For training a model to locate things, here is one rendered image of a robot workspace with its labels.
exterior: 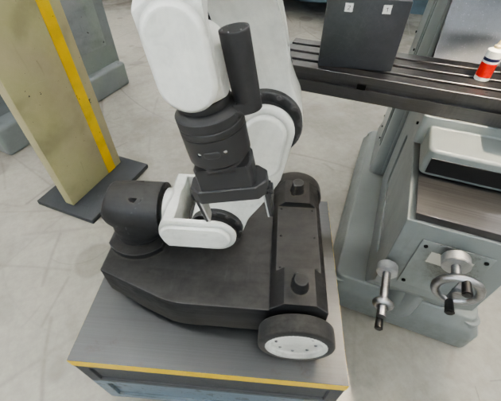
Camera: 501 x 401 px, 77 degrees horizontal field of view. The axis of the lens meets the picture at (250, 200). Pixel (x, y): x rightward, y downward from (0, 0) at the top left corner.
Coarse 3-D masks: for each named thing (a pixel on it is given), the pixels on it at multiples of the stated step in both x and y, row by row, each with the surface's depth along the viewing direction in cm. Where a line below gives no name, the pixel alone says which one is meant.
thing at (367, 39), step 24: (336, 0) 86; (360, 0) 85; (384, 0) 84; (408, 0) 83; (336, 24) 90; (360, 24) 89; (384, 24) 87; (336, 48) 94; (360, 48) 93; (384, 48) 92
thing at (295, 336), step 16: (272, 320) 79; (288, 320) 77; (304, 320) 77; (320, 320) 78; (272, 336) 77; (288, 336) 76; (304, 336) 75; (320, 336) 75; (272, 352) 85; (288, 352) 87; (304, 352) 87; (320, 352) 83
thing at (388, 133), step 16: (432, 0) 127; (448, 0) 114; (432, 16) 121; (416, 32) 150; (432, 32) 122; (416, 48) 133; (432, 48) 124; (400, 112) 147; (384, 128) 162; (400, 128) 150; (384, 144) 161; (384, 160) 166
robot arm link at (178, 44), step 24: (144, 0) 28; (168, 0) 28; (192, 0) 28; (144, 24) 29; (168, 24) 29; (192, 24) 28; (144, 48) 30; (168, 48) 30; (192, 48) 30; (168, 72) 32; (192, 72) 32; (216, 72) 33; (168, 96) 34; (192, 96) 33
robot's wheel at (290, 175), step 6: (282, 174) 115; (288, 174) 114; (294, 174) 113; (300, 174) 113; (306, 174) 114; (282, 180) 113; (306, 180) 112; (312, 180) 114; (318, 186) 116; (318, 192) 114; (318, 198) 117
